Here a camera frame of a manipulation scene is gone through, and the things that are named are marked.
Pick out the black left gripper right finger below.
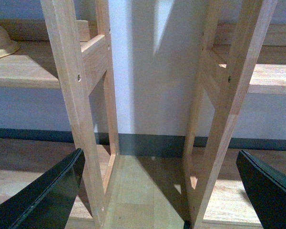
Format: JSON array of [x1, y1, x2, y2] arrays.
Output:
[[236, 150, 286, 229]]

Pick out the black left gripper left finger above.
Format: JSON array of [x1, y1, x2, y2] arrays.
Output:
[[0, 148, 85, 229]]

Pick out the right wooden shelf unit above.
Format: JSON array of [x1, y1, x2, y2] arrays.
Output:
[[183, 0, 286, 229]]

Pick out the wooden shelf unit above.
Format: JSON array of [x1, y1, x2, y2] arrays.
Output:
[[183, 0, 286, 229], [0, 0, 119, 229]]

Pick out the left wooden shelf unit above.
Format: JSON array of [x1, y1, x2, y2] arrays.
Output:
[[0, 0, 119, 229]]

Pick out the beige hat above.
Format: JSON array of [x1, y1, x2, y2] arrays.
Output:
[[0, 26, 20, 58]]

